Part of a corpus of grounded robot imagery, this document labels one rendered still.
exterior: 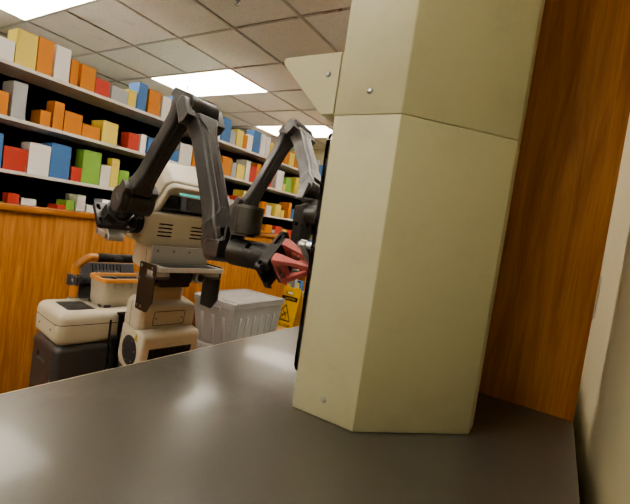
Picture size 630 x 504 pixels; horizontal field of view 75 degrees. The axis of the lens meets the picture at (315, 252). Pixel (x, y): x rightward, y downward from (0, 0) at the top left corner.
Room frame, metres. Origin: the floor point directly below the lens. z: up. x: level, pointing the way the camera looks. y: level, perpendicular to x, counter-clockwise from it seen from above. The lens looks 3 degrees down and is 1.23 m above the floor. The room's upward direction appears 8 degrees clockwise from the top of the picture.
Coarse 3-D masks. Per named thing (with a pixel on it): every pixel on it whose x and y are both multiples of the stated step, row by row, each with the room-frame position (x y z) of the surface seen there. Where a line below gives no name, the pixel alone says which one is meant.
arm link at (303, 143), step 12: (288, 120) 1.50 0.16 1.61; (288, 132) 1.46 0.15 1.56; (300, 132) 1.44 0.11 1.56; (300, 144) 1.40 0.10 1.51; (312, 144) 1.50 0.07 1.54; (300, 156) 1.36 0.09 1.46; (312, 156) 1.35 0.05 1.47; (300, 168) 1.32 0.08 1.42; (312, 168) 1.28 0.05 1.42; (300, 180) 1.26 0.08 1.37; (312, 180) 1.20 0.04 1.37; (312, 192) 1.20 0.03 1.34
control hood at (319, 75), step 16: (288, 64) 0.70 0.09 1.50; (304, 64) 0.68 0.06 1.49; (320, 64) 0.67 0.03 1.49; (336, 64) 0.65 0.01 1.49; (304, 80) 0.68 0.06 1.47; (320, 80) 0.66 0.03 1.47; (336, 80) 0.65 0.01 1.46; (320, 96) 0.66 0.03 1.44; (336, 96) 0.65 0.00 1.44; (320, 112) 0.66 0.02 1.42
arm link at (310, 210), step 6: (306, 186) 1.20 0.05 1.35; (300, 192) 1.21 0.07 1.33; (306, 192) 1.19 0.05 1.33; (300, 198) 1.20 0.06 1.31; (306, 198) 1.19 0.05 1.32; (312, 198) 1.17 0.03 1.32; (312, 204) 1.17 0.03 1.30; (306, 210) 1.15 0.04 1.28; (312, 210) 1.13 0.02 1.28; (306, 216) 1.15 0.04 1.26; (312, 216) 1.12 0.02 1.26; (306, 222) 1.17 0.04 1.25; (312, 222) 1.14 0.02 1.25
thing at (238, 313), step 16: (224, 304) 2.75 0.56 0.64; (240, 304) 2.75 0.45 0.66; (256, 304) 2.91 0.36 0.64; (272, 304) 3.08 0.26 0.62; (208, 320) 2.85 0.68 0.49; (224, 320) 2.76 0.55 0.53; (240, 320) 2.80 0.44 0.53; (256, 320) 2.97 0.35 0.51; (272, 320) 3.14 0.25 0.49; (208, 336) 2.85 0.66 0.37; (224, 336) 2.77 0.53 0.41; (240, 336) 2.85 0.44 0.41
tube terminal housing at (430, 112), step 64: (384, 0) 0.62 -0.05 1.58; (448, 0) 0.60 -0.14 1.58; (512, 0) 0.63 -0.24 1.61; (384, 64) 0.61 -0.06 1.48; (448, 64) 0.61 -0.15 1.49; (512, 64) 0.63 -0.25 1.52; (384, 128) 0.60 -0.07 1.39; (448, 128) 0.61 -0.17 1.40; (512, 128) 0.64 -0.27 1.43; (384, 192) 0.59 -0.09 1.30; (448, 192) 0.61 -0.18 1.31; (512, 192) 0.67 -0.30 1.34; (320, 256) 0.64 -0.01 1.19; (384, 256) 0.59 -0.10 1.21; (448, 256) 0.62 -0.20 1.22; (320, 320) 0.63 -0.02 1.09; (384, 320) 0.60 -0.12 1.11; (448, 320) 0.62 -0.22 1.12; (320, 384) 0.62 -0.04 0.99; (384, 384) 0.60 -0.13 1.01; (448, 384) 0.63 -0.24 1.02
